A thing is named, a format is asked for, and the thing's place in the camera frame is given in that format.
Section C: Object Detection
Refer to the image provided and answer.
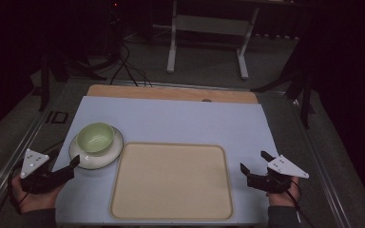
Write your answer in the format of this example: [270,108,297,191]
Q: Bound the white metal stand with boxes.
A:
[165,0,261,81]

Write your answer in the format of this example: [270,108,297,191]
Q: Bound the person's right hand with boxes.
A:
[266,176,302,209]

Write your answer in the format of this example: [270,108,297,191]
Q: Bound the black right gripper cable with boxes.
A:
[274,176,317,228]

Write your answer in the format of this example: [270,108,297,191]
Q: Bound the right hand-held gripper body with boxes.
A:
[246,154,310,195]

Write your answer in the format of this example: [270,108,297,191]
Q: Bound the white round plate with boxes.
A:
[68,125,125,170]

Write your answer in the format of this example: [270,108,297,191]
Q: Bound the white table mat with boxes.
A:
[54,95,280,226]

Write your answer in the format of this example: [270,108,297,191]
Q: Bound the black square floor bracket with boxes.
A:
[45,110,69,125]

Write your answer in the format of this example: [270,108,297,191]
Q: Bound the black floor cables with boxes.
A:
[108,42,154,88]

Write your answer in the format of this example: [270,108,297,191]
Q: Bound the light green bowl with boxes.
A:
[76,122,115,157]

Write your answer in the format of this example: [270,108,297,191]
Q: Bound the wooden table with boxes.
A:
[86,84,259,105]

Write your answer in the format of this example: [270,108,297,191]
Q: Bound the beige rectangular tray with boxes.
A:
[108,142,235,221]

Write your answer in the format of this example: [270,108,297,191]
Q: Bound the person's left hand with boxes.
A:
[10,173,67,215]

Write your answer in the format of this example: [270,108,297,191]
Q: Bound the black tripod stand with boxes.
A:
[37,47,108,112]
[250,60,317,130]

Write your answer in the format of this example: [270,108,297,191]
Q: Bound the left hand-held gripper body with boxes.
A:
[19,148,65,195]

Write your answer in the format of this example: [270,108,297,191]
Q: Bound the metal floor rail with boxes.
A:
[0,105,58,219]
[284,93,353,228]

